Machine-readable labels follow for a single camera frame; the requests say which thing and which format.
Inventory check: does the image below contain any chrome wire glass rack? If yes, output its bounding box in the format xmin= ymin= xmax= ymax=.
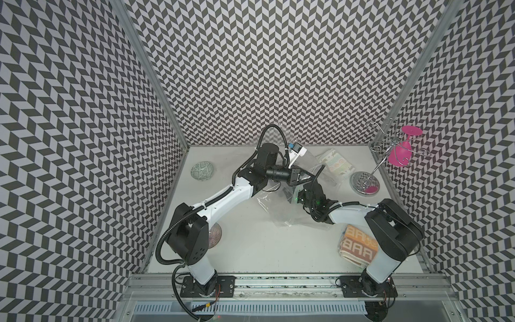
xmin=350 ymin=118 xmax=429 ymax=196

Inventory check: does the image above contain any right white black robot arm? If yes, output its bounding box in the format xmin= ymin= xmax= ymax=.
xmin=294 ymin=183 xmax=425 ymax=298

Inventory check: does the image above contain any right black corrugated cable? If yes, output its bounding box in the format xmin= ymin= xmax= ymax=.
xmin=311 ymin=164 xmax=327 ymax=190

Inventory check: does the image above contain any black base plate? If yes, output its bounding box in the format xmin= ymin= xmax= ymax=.
xmin=180 ymin=275 xmax=236 ymax=298
xmin=336 ymin=275 xmax=398 ymax=300

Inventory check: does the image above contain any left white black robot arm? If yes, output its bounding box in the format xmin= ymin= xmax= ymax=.
xmin=155 ymin=143 xmax=315 ymax=297

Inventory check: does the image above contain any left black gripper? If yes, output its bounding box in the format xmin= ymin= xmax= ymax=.
xmin=266 ymin=164 xmax=315 ymax=187

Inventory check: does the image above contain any clear plastic vacuum bag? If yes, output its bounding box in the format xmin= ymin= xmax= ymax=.
xmin=257 ymin=147 xmax=347 ymax=229

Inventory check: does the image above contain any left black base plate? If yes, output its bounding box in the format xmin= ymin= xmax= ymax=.
xmin=180 ymin=275 xmax=236 ymax=298

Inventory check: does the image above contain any green patterned small bowl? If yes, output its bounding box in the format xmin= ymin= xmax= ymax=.
xmin=190 ymin=161 xmax=215 ymax=181

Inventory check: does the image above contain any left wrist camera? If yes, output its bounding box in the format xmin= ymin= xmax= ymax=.
xmin=288 ymin=142 xmax=307 ymax=162

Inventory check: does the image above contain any pink plastic wine glass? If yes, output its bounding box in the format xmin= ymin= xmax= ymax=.
xmin=388 ymin=126 xmax=423 ymax=167

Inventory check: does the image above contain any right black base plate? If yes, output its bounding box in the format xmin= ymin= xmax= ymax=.
xmin=336 ymin=275 xmax=398 ymax=300

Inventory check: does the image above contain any black corrugated cable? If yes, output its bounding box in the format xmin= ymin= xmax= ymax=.
xmin=257 ymin=123 xmax=290 ymax=166
xmin=311 ymin=164 xmax=327 ymax=190

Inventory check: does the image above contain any aluminium mounting rail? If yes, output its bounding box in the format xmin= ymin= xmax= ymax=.
xmin=122 ymin=273 xmax=457 ymax=301

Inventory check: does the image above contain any left black corrugated cable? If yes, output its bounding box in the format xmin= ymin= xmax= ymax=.
xmin=257 ymin=123 xmax=290 ymax=166

